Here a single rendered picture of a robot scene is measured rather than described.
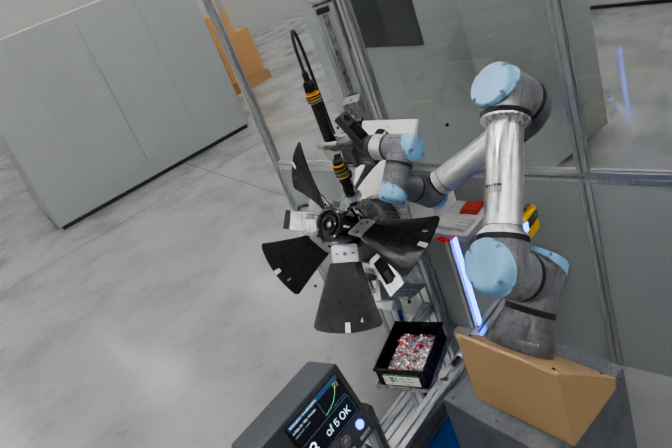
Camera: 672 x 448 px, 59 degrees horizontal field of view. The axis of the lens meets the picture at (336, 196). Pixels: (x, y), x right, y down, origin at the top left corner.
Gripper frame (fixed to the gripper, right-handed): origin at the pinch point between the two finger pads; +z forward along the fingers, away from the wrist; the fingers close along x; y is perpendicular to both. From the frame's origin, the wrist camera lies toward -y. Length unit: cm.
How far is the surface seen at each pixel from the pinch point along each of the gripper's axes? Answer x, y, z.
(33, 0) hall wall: 430, -84, 1151
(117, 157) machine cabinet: 162, 109, 526
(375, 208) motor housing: 12.4, 33.2, 1.2
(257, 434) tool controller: -79, 26, -38
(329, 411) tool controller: -65, 31, -44
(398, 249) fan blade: -5.5, 34.5, -20.7
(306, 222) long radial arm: 7, 39, 34
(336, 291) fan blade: -16.6, 47.0, 1.6
